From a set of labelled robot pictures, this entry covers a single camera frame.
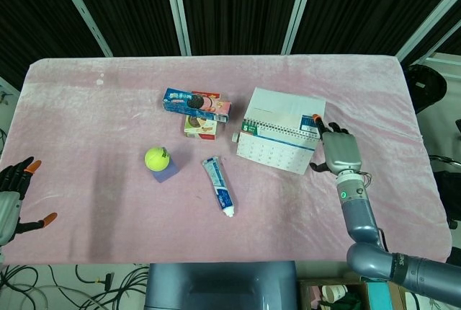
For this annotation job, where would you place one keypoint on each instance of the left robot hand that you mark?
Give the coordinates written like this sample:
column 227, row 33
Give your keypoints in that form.
column 7, row 209

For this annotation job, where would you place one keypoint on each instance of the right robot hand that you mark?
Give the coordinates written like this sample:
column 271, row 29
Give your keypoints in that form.
column 342, row 151

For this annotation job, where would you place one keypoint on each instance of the spiral desk calendar red base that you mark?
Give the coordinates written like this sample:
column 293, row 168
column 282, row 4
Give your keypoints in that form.
column 273, row 151

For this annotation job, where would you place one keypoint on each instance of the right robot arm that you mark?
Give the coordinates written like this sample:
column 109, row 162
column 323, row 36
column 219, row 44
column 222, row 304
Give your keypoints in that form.
column 356, row 216

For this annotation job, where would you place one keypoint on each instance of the black round chair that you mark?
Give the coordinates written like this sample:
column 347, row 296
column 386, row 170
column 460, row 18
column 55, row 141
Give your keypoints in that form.
column 426, row 86

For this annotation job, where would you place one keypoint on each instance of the black stand base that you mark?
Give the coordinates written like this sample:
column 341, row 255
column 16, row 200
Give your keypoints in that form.
column 446, row 184

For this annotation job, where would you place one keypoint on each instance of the black power plug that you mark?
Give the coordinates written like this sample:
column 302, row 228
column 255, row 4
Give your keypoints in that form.
column 108, row 282

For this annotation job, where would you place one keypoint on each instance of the blue white toothpaste tube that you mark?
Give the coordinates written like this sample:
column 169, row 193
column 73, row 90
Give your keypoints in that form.
column 219, row 187

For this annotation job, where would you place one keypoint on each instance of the pink plush table cloth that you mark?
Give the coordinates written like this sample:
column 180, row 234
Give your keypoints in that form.
column 108, row 126

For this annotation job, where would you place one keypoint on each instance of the open cardboard box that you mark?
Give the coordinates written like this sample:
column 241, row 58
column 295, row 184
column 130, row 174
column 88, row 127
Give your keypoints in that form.
column 360, row 290

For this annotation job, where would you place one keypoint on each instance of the white paper cup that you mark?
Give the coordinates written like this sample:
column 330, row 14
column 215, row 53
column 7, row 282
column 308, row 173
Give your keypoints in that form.
column 333, row 293

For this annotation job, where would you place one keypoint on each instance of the small green red box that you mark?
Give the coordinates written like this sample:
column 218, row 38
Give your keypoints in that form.
column 200, row 129

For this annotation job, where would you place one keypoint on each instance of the teal box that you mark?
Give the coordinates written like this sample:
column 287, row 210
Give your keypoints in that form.
column 380, row 297

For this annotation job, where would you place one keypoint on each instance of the yellow-green tennis ball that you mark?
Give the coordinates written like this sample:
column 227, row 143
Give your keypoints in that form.
column 155, row 158

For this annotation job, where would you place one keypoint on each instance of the purple foam cube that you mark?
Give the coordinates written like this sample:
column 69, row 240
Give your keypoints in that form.
column 170, row 175

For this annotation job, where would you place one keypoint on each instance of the blue cookie box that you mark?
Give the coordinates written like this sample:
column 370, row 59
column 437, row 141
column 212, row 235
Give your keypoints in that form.
column 180, row 101

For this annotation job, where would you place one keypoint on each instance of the grey-blue robot torso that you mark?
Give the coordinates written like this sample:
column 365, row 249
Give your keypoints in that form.
column 216, row 284

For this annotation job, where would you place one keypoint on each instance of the white partition post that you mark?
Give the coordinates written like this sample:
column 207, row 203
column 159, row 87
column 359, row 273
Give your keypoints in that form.
column 178, row 11
column 299, row 7
column 425, row 25
column 83, row 11

